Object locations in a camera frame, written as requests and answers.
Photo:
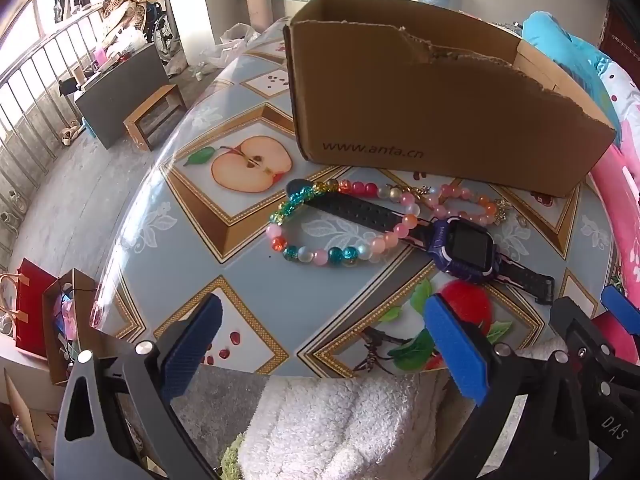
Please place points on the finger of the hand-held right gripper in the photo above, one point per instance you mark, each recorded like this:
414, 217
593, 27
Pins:
622, 310
575, 325

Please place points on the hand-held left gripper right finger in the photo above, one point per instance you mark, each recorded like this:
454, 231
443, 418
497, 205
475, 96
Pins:
457, 345

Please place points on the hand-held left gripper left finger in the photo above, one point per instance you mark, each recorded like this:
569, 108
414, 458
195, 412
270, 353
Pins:
192, 345

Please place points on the brown cardboard box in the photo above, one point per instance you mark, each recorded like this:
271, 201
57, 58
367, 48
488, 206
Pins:
400, 110

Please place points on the green fuzzy cloth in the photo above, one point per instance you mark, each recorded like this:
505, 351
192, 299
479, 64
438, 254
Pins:
230, 462

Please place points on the pink blanket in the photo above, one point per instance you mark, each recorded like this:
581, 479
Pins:
625, 185

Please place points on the brown paper bag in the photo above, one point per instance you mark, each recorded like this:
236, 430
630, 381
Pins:
50, 340

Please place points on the white fluffy cloth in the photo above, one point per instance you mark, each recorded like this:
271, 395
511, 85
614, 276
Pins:
325, 425

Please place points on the red paper bag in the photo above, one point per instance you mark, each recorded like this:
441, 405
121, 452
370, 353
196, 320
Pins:
35, 300

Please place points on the brown cardboard carton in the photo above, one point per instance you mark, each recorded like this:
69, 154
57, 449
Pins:
30, 420

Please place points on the white shoes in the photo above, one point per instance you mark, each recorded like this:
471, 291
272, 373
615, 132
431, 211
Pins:
12, 205

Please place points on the beige slippers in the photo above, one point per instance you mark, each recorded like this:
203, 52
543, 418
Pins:
71, 134

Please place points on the wooden stool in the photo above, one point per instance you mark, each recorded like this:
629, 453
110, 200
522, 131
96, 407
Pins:
150, 105

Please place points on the grey cabinet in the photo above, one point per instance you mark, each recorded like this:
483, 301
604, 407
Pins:
120, 100

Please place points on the dark red door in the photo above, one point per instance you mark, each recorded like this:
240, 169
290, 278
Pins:
620, 40

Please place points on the blue pillow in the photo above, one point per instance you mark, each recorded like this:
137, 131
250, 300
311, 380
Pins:
565, 45

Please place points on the metal railing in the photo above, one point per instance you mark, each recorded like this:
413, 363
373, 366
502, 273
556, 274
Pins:
18, 125

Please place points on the pink bottle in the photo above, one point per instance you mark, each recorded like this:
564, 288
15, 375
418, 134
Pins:
101, 56

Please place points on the white plastic bag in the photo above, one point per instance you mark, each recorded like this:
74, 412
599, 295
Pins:
125, 40
232, 42

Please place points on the wheelchair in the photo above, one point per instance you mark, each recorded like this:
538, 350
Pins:
162, 35

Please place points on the beige clothes pile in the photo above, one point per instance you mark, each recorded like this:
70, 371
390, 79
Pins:
130, 0

